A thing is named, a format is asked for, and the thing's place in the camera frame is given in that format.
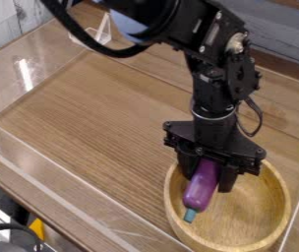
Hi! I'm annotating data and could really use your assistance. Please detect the yellow sticker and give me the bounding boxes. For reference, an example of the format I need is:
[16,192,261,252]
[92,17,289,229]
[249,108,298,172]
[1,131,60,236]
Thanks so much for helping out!
[29,218,45,240]

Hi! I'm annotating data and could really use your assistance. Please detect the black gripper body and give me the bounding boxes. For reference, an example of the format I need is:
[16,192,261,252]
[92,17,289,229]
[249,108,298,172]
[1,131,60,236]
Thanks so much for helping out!
[163,113,266,175]

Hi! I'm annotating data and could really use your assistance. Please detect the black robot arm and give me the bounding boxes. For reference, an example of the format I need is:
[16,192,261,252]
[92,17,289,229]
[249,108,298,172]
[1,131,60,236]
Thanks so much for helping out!
[93,0,266,193]

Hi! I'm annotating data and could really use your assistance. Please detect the black cable lower left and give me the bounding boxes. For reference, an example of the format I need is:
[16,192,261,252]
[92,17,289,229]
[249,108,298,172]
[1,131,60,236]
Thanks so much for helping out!
[0,222,44,252]

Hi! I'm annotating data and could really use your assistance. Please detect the black device with screw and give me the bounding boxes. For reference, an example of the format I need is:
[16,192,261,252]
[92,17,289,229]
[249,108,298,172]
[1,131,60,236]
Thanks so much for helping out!
[6,222,71,252]

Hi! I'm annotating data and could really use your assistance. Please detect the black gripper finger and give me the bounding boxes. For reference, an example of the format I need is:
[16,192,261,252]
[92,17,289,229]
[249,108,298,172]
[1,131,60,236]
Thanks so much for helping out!
[218,163,243,193]
[178,148,200,180]

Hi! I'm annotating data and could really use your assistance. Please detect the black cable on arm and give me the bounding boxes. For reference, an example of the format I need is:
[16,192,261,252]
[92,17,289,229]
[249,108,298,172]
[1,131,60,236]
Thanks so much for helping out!
[235,96,265,138]

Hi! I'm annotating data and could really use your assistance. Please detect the purple toy eggplant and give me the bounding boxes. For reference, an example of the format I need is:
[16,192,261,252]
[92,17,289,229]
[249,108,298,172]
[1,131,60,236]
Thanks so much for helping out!
[183,158,219,223]

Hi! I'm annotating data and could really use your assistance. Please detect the brown wooden bowl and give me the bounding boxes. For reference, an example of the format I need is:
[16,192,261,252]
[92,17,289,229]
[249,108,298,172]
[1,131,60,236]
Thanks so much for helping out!
[164,161,291,252]

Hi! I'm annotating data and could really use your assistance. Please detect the thick black cable loop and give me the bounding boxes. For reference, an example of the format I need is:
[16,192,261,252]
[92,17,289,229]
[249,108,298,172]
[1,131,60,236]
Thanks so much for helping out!
[39,0,158,59]

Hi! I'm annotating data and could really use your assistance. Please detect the clear acrylic tray walls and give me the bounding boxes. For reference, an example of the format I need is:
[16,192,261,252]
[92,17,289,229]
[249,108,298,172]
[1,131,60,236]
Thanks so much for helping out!
[0,11,299,252]

